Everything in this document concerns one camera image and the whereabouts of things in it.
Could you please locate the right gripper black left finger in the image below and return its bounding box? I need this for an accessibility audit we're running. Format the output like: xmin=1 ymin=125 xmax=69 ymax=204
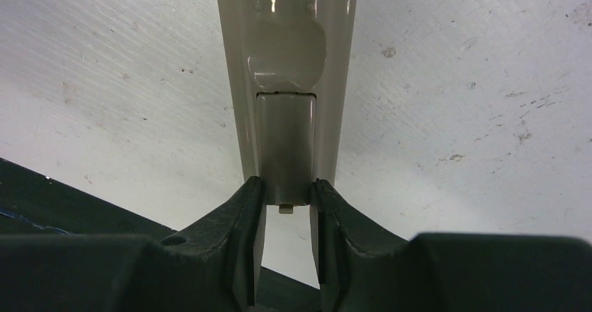
xmin=1 ymin=177 xmax=265 ymax=311

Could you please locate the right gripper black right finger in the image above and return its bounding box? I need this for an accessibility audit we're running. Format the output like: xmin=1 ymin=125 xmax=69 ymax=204
xmin=310 ymin=179 xmax=591 ymax=311

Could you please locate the beige battery cover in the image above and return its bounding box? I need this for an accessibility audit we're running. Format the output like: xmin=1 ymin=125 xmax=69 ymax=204
xmin=256 ymin=93 xmax=316 ymax=214

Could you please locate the beige remote control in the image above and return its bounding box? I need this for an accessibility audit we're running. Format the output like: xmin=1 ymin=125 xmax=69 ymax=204
xmin=217 ymin=0 xmax=357 ymax=181

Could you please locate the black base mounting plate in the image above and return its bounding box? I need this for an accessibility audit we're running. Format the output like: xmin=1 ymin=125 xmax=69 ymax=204
xmin=1 ymin=159 xmax=320 ymax=311

